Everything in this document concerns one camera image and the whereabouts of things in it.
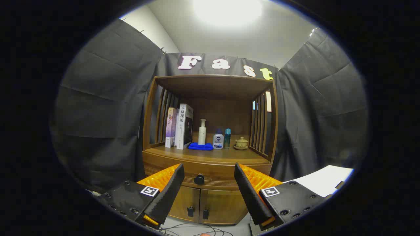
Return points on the teal bottle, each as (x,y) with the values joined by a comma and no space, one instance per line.
(227,137)

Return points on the purple book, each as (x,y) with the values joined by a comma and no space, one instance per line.
(170,127)

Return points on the brown wooden cabinet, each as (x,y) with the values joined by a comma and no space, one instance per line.
(216,91)

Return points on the yellow lidded teacup with saucer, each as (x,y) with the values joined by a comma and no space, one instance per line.
(241,143)

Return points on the white bottle with blue cap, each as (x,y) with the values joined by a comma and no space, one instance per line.
(218,141)

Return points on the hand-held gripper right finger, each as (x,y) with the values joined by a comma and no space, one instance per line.
(251,196)

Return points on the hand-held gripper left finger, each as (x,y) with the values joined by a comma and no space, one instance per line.
(167,196)

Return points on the blue folded cloth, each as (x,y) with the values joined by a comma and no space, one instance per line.
(200,146)

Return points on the wooden cabinet drawer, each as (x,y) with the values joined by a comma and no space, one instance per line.
(216,170)

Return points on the white book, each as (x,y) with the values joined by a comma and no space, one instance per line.
(181,127)

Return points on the white pump bottle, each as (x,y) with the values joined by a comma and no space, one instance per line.
(202,134)

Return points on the black round drawer knob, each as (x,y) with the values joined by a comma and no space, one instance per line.
(199,179)

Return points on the wooden countertop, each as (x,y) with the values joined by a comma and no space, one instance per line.
(226,155)

